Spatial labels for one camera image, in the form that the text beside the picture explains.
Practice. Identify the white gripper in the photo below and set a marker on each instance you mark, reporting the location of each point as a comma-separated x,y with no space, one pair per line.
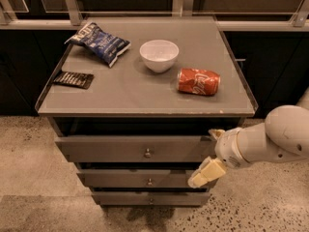
229,148

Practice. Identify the grey top drawer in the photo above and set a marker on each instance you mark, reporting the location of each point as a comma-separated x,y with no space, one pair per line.
114,148

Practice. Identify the grey drawer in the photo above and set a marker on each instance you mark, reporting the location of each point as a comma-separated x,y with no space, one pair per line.
135,178
114,148
133,198

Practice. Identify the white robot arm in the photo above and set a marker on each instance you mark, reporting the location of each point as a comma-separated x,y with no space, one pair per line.
282,137

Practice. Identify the grey drawer cabinet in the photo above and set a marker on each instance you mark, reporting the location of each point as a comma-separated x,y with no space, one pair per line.
130,99

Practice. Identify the grey middle drawer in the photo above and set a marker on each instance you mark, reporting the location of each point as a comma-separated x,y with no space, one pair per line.
135,178

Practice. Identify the grey bottom drawer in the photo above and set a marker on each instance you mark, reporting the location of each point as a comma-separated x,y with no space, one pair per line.
133,198

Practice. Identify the red cola can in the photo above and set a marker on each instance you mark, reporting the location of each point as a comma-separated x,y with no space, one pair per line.
198,82

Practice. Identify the white bowl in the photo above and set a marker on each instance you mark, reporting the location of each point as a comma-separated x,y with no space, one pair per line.
159,55

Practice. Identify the dark snack packet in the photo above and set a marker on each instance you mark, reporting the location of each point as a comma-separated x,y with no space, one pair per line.
74,79

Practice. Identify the blue chip bag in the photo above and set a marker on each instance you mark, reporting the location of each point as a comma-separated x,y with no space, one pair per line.
106,46

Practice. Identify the metal railing frame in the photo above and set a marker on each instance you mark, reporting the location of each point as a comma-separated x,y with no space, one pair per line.
293,11

